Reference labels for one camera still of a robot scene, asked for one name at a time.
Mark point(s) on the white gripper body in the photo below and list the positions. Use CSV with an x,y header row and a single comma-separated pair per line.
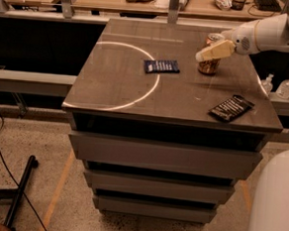
x,y
243,40

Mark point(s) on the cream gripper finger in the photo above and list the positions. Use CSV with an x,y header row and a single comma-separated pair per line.
x,y
216,49

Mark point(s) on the orange soda can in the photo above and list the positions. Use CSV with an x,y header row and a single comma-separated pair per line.
x,y
209,67

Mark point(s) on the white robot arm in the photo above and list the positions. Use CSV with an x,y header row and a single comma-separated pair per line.
x,y
270,206

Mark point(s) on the black rxbar chocolate wrapper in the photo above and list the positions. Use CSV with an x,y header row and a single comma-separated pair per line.
x,y
231,109

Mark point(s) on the black mesh cup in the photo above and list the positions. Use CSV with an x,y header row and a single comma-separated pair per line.
x,y
238,5

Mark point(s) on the crumpled white bag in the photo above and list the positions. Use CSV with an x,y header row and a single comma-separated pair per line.
x,y
224,4

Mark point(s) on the clear sanitizer bottle left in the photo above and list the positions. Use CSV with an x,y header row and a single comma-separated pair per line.
x,y
267,83

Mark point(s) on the clear sanitizer bottle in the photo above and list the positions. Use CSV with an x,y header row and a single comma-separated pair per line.
x,y
267,83
283,89

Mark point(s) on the blue snack bar wrapper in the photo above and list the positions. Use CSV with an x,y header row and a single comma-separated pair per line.
x,y
161,66

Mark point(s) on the clear sanitizer bottle right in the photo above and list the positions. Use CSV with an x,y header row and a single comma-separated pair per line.
x,y
283,89

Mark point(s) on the grey drawer cabinet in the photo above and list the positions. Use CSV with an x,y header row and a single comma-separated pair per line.
x,y
147,141

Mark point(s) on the wooden desk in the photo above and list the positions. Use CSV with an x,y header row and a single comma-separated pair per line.
x,y
194,9

